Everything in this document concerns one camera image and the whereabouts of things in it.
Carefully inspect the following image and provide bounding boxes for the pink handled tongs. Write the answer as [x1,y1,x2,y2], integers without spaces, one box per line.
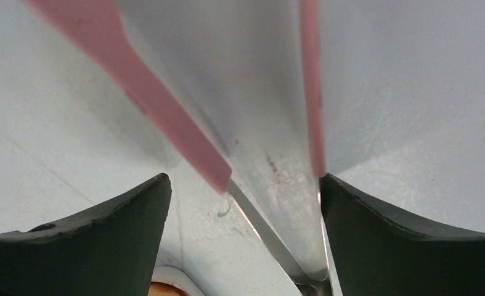
[30,1,332,295]

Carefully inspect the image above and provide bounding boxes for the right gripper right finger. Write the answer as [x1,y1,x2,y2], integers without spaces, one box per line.
[320,174,485,295]

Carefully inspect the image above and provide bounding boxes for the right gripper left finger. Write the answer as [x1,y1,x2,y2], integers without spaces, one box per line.
[0,173,172,295]

